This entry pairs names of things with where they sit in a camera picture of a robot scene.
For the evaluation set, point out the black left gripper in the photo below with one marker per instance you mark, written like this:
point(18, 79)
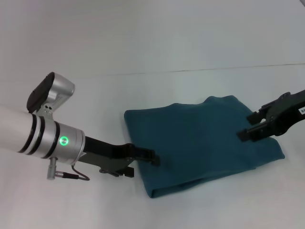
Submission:
point(109, 155)

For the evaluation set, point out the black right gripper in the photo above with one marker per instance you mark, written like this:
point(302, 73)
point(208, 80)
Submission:
point(286, 114)

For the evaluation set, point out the blue shirt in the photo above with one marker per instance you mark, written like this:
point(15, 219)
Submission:
point(202, 143)

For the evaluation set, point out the silver left elbow connector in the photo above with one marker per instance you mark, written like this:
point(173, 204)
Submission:
point(51, 169)

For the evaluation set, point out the silver left camera mount bracket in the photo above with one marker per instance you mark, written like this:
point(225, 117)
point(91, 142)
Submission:
point(45, 111)

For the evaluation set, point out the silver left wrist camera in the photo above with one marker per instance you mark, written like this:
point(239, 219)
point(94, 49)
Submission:
point(50, 91)

